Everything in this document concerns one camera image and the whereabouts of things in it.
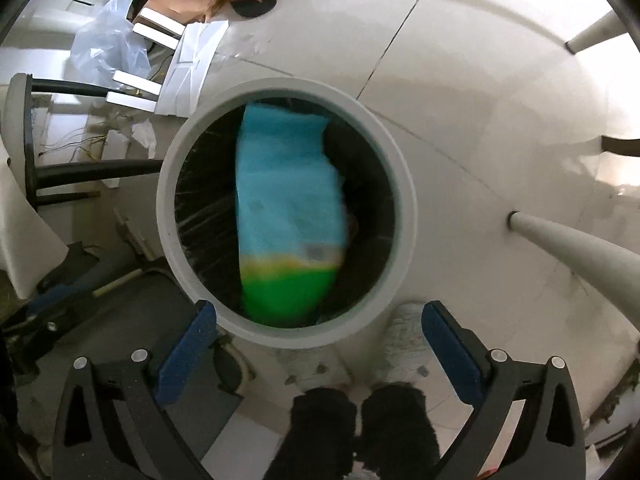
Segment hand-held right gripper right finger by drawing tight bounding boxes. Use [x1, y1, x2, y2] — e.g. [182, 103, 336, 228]
[421, 300, 587, 480]

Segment person's left white slipper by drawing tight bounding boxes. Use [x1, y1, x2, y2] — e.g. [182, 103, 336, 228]
[276, 346, 352, 392]

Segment person's right leg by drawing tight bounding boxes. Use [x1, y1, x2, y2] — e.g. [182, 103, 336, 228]
[361, 381, 442, 480]

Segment person's right white slipper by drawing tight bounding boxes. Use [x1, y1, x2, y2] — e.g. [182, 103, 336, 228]
[381, 302, 434, 387]

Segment white folded paper sheet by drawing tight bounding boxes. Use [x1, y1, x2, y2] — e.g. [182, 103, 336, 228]
[154, 20, 231, 114]

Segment beige table leg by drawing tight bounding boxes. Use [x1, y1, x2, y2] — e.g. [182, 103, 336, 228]
[566, 10, 632, 54]
[507, 209, 640, 307]

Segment white chair seat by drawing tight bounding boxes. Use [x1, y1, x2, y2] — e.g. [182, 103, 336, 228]
[0, 72, 71, 301]

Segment black bin liner bag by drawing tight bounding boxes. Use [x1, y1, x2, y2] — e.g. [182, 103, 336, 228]
[172, 95, 398, 322]

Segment person's leg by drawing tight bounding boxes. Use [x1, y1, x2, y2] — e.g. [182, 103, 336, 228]
[361, 381, 442, 480]
[262, 386, 359, 480]

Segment person's left leg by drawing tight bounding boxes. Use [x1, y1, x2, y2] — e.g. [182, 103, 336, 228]
[262, 386, 359, 480]

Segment blue green snack packet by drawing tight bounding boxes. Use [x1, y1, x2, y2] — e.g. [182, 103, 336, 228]
[235, 102, 351, 326]

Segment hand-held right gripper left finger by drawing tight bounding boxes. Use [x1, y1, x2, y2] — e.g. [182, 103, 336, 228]
[52, 299, 218, 480]

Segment white round trash bin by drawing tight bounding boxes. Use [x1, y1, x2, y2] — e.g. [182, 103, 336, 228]
[156, 76, 417, 348]

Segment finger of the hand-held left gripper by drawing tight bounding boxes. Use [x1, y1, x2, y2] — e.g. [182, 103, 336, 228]
[24, 260, 109, 322]

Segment dark furniture leg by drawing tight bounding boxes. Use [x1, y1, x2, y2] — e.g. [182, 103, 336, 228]
[601, 135, 640, 154]

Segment black chair frame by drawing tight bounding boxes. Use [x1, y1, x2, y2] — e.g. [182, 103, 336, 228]
[22, 74, 164, 207]

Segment white furniture leg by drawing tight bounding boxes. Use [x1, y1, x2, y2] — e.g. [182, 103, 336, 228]
[132, 7, 184, 51]
[105, 69, 161, 112]

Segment crumpled white tissue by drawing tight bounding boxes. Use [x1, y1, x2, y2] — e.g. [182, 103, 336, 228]
[130, 120, 159, 154]

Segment clear plastic bag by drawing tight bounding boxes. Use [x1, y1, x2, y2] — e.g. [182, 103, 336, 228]
[70, 0, 162, 92]

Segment person's white slipper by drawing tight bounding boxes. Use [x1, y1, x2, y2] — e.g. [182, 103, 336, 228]
[381, 302, 434, 387]
[276, 346, 352, 392]

